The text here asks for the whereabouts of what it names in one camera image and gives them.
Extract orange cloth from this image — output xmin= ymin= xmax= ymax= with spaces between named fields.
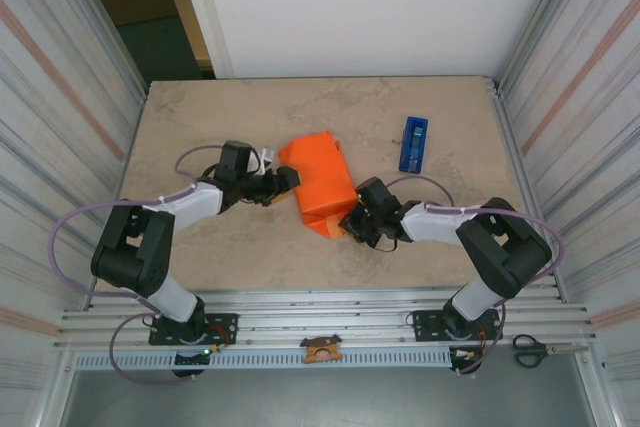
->
xmin=277 ymin=130 xmax=357 ymax=239

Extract blue tape dispenser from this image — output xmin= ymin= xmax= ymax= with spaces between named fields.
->
xmin=398 ymin=116 xmax=430 ymax=174

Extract brown cartoon figure decoration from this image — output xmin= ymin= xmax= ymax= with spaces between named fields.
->
xmin=299 ymin=334 xmax=344 ymax=365

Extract black controller board orange plugs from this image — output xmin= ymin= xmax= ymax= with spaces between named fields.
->
xmin=448 ymin=345 xmax=485 ymax=376

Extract black controller board green light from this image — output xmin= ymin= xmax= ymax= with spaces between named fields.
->
xmin=171 ymin=346 xmax=224 ymax=379

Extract thin black right gripper cable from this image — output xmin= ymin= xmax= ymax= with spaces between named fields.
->
xmin=367 ymin=234 xmax=399 ymax=253

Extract aluminium side rail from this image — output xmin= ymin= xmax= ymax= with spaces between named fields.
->
xmin=87 ymin=80 xmax=151 ymax=309
xmin=482 ymin=75 xmax=569 ymax=304

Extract aluminium rail frame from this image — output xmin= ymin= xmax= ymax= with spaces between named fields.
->
xmin=53 ymin=288 xmax=599 ymax=352

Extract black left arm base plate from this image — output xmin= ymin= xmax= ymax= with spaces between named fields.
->
xmin=148 ymin=313 xmax=239 ymax=347

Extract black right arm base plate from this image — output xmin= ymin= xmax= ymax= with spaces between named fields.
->
xmin=412 ymin=309 xmax=503 ymax=343

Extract white door frame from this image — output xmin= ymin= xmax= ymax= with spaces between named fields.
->
xmin=172 ymin=0 xmax=235 ymax=80

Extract white slotted cable duct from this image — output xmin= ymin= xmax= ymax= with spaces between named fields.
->
xmin=73 ymin=349 xmax=454 ymax=371

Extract black-handled scissors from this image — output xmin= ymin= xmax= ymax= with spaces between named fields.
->
xmin=511 ymin=333 xmax=589 ymax=368

